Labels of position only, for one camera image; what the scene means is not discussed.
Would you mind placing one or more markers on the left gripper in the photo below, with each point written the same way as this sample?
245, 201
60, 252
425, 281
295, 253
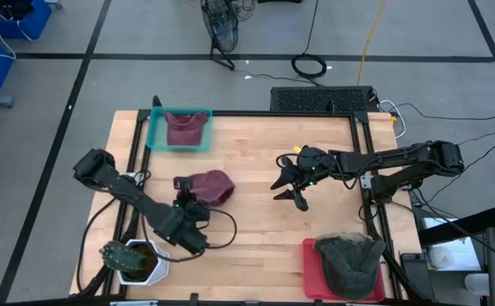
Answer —
192, 210

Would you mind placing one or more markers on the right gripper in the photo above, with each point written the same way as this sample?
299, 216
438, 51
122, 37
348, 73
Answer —
313, 168

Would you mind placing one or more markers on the maroon cap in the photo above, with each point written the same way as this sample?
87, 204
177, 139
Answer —
186, 132
215, 187

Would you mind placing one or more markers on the dark grey cap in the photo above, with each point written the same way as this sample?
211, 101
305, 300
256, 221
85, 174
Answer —
349, 268

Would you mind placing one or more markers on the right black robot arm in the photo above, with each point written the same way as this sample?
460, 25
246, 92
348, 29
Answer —
392, 159

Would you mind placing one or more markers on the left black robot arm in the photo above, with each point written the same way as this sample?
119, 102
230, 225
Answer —
145, 208

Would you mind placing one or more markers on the white hexagonal plant pot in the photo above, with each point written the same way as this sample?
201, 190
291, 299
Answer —
160, 272

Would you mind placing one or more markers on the teal plastic bin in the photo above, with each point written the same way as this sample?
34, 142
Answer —
156, 136

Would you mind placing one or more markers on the green cactus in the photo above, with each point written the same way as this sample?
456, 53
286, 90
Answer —
122, 257

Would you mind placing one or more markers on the black computer case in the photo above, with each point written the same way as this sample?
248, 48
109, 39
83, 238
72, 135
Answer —
315, 100

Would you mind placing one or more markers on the pink plastic bin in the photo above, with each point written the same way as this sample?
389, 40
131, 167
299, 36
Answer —
311, 276

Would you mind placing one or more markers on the black tablet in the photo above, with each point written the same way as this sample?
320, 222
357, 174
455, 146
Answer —
415, 274

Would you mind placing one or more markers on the black floor fan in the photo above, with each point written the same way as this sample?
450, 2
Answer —
220, 23

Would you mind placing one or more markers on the black desk bar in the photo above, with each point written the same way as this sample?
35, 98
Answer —
464, 225

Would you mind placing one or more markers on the black equipment bundle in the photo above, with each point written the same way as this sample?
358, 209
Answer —
15, 8

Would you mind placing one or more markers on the black table frame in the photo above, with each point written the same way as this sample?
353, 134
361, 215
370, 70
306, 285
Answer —
273, 114

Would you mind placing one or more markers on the silver mounting bracket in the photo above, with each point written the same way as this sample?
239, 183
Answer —
366, 182

